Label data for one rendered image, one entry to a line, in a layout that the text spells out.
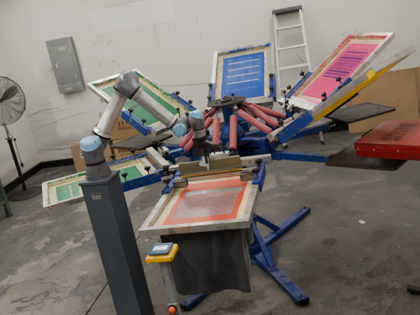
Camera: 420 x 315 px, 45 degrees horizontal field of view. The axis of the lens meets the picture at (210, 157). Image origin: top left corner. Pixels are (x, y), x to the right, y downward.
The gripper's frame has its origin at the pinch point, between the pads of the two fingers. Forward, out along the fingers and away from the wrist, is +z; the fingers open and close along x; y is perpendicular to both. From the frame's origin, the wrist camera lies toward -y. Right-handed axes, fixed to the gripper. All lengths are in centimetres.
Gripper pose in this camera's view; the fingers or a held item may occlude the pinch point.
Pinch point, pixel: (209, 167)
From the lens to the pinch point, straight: 307.6
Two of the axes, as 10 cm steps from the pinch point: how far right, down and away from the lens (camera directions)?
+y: -9.7, 1.1, 2.4
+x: -1.9, 3.3, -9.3
